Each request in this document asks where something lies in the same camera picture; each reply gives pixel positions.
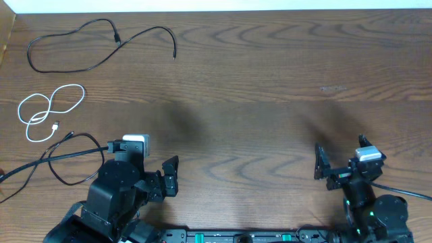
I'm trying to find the black USB cable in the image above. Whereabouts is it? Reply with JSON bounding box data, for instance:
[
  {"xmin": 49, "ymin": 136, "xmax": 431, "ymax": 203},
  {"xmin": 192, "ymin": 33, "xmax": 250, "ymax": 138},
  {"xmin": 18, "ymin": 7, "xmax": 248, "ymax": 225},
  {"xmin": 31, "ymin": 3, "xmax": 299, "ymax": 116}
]
[{"xmin": 26, "ymin": 18, "xmax": 178, "ymax": 74}]

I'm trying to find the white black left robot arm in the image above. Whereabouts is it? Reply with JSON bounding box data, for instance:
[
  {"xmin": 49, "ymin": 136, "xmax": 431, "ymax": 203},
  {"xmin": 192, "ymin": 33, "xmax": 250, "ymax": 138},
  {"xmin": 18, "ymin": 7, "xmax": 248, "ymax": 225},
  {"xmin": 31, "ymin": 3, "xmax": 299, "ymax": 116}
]
[{"xmin": 44, "ymin": 136, "xmax": 179, "ymax": 242}]

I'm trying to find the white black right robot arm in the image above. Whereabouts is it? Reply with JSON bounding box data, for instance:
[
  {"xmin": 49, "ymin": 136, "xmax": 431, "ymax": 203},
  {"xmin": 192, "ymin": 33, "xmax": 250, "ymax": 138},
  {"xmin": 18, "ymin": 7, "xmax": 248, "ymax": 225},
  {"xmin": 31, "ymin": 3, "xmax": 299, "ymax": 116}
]
[{"xmin": 314, "ymin": 134, "xmax": 414, "ymax": 243}]

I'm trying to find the brown cardboard panel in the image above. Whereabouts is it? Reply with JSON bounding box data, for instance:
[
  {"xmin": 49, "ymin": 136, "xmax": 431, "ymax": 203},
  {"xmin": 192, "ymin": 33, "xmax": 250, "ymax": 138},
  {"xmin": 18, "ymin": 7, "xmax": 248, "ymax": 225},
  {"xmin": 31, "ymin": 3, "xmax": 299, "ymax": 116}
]
[{"xmin": 0, "ymin": 0, "xmax": 16, "ymax": 63}]

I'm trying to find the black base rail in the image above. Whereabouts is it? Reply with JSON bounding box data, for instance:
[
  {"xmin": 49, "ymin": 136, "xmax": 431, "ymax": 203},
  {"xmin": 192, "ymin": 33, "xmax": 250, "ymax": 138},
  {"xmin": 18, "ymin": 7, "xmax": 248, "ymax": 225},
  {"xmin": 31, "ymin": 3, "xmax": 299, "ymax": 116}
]
[{"xmin": 151, "ymin": 226, "xmax": 340, "ymax": 243}]

